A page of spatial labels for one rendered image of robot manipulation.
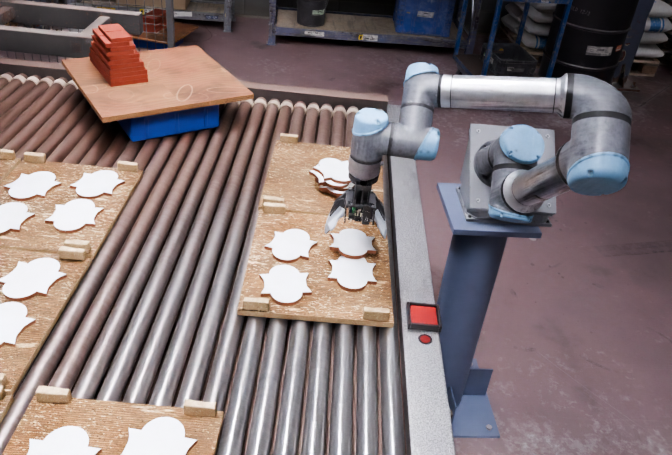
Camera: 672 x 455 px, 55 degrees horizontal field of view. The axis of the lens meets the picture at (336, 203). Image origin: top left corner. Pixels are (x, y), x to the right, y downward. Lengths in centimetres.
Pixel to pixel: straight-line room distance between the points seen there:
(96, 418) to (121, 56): 129
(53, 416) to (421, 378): 71
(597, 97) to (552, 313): 185
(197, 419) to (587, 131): 94
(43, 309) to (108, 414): 34
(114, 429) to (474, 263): 124
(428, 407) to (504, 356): 154
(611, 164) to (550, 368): 162
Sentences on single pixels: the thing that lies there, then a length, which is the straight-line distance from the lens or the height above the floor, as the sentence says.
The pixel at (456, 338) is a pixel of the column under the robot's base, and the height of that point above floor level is 38.
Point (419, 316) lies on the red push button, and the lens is 152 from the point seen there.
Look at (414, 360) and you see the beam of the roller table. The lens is 144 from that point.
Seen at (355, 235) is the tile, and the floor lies 95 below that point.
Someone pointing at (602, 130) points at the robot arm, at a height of 140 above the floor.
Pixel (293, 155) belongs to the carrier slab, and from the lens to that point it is 207.
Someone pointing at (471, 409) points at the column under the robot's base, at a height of 1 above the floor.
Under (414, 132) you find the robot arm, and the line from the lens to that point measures 144.
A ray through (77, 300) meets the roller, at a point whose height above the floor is 92.
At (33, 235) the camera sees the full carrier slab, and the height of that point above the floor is 94.
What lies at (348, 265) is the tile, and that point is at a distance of 160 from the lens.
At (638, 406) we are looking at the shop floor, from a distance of 292.
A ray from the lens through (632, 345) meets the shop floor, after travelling 318.
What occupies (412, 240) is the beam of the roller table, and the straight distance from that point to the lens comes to 178.
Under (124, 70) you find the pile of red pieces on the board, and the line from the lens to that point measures 227.
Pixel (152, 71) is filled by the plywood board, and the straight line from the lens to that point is 239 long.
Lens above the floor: 192
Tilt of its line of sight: 32 degrees down
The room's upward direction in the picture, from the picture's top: 6 degrees clockwise
